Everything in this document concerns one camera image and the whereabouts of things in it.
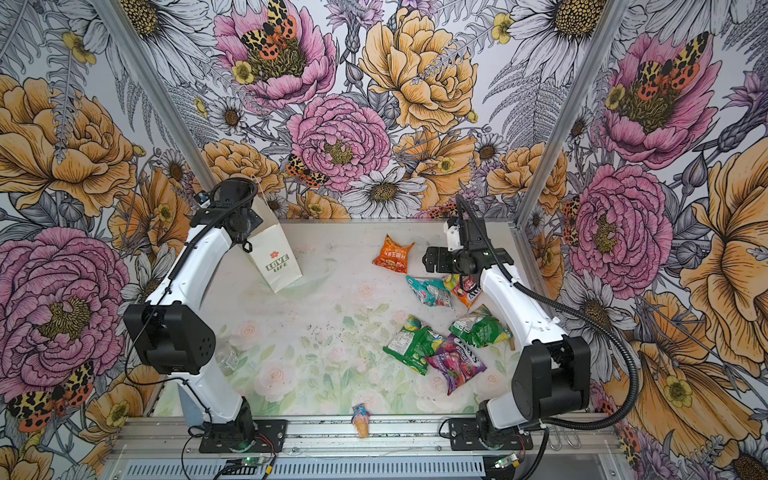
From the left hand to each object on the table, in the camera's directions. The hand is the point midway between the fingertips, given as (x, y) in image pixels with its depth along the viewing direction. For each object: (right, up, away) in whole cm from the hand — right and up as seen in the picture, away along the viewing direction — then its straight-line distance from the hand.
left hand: (236, 235), depth 85 cm
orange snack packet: (+44, -6, +22) cm, 50 cm away
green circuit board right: (+70, -54, -13) cm, 89 cm away
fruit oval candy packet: (+66, -16, +11) cm, 69 cm away
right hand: (+56, -9, 0) cm, 57 cm away
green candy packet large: (+50, -31, +1) cm, 59 cm away
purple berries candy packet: (+60, -34, -4) cm, 69 cm away
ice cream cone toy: (+36, -45, -10) cm, 58 cm away
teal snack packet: (+56, -17, +10) cm, 59 cm away
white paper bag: (+7, -5, +5) cm, 10 cm away
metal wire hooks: (+88, -51, -12) cm, 103 cm away
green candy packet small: (+69, -27, +3) cm, 74 cm away
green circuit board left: (+10, -54, -14) cm, 56 cm away
